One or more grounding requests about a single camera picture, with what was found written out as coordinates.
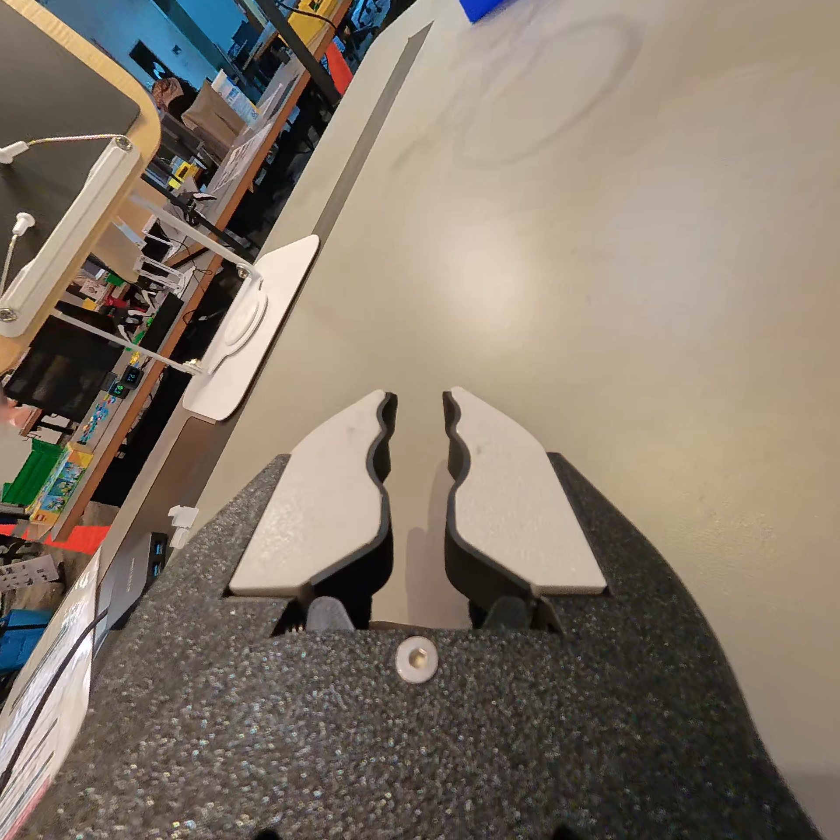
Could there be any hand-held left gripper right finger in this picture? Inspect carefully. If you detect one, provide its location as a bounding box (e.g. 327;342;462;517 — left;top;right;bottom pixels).
443;386;609;598

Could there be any orange traffic cone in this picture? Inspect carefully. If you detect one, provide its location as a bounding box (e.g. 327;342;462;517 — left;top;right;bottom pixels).
325;45;355;93

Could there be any colourful toy brick box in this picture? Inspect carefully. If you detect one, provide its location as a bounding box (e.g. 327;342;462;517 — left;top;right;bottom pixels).
26;443;94;526

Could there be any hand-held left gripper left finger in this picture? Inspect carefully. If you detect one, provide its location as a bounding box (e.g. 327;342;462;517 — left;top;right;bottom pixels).
228;389;398;598

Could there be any small white clip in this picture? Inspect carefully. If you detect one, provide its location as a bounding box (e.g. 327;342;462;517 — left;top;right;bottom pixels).
167;504;200;547

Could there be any blue plastic bin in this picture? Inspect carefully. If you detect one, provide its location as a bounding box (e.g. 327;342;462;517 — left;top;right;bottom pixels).
459;0;526;25

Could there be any black flat device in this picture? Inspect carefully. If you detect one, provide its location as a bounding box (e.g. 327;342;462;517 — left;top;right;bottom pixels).
7;315;126;421

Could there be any green plastic bin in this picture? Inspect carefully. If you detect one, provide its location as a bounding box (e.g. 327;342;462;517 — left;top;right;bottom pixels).
2;438;63;508

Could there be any background desk with toys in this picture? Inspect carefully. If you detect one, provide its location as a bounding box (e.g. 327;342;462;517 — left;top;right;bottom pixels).
49;0;358;546

